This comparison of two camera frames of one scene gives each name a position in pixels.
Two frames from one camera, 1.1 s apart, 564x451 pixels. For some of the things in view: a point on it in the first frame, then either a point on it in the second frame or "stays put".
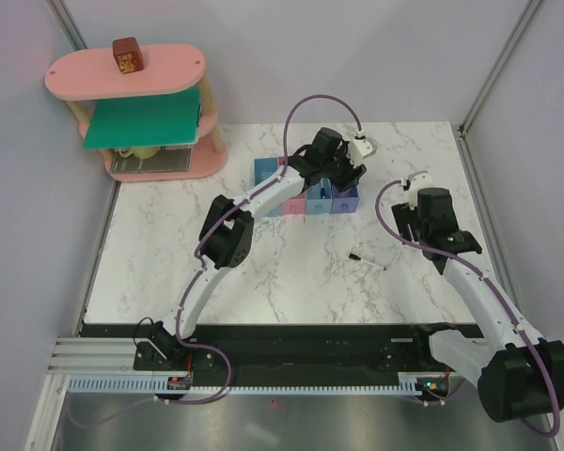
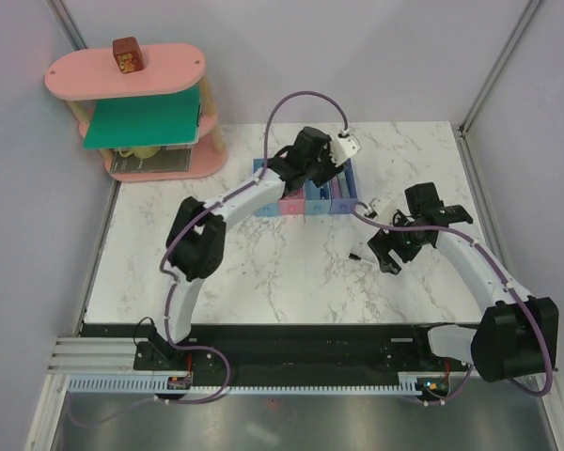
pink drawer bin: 295,206 stays put
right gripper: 403,215 → 382,242
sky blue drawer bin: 314,203 stays put
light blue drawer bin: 263,167 stays put
